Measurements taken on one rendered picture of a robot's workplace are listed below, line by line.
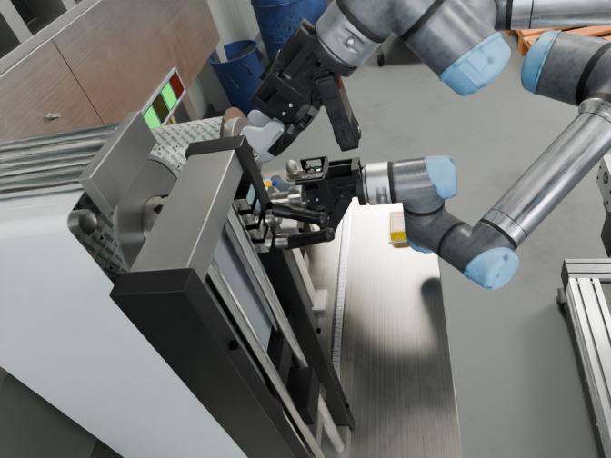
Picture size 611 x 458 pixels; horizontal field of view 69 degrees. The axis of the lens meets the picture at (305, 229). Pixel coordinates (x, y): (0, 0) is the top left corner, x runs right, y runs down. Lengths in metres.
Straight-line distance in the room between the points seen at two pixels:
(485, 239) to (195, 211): 0.56
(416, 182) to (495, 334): 1.23
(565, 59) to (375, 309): 0.56
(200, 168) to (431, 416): 0.56
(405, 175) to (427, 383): 0.34
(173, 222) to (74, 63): 0.69
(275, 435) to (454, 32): 0.44
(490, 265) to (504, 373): 1.12
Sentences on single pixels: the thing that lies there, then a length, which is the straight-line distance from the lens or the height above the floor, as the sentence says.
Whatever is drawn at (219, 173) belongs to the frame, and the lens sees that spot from 0.34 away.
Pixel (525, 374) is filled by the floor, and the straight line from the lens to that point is 1.85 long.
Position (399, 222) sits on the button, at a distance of 1.00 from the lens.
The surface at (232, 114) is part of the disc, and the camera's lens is 0.71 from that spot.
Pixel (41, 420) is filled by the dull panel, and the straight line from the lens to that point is 0.86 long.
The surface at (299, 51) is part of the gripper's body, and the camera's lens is 0.58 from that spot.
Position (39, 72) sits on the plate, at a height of 1.41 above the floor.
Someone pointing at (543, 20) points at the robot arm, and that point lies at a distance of 0.67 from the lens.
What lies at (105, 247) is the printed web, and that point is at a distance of 0.45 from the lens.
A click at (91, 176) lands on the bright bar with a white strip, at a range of 0.37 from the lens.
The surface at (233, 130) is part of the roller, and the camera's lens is 0.69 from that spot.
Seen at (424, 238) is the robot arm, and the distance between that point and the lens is 0.83.
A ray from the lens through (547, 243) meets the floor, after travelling 2.26.
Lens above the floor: 1.61
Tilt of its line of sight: 41 degrees down
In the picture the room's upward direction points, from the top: 18 degrees counter-clockwise
